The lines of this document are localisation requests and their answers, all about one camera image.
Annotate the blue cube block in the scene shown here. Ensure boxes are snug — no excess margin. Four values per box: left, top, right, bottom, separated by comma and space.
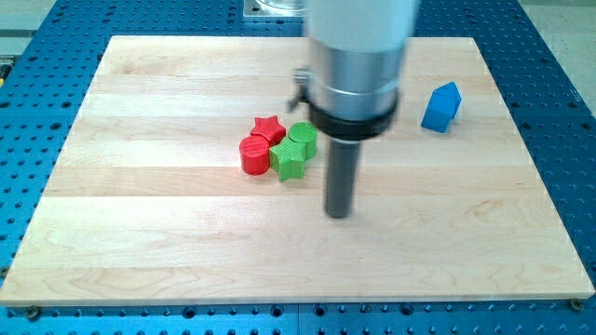
421, 94, 458, 133

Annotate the red star block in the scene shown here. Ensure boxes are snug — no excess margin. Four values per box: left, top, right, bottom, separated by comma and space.
251, 115, 287, 146

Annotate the green star block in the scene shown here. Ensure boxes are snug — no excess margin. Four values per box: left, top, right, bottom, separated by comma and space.
269, 137, 306, 181

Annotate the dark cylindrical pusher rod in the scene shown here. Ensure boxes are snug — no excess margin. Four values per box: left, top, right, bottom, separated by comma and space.
325, 138, 360, 219

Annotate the red cylinder block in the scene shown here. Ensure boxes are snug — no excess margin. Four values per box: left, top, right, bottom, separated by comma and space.
239, 135, 270, 175

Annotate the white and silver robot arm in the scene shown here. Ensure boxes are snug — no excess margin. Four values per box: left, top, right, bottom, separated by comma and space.
288, 0, 419, 141

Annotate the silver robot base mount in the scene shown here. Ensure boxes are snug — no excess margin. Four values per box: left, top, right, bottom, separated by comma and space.
243, 0, 305, 17

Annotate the green cylinder block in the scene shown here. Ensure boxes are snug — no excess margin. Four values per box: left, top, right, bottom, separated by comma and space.
289, 122, 318, 160

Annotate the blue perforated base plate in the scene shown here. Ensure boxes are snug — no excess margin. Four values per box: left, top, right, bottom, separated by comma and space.
1, 1, 595, 334

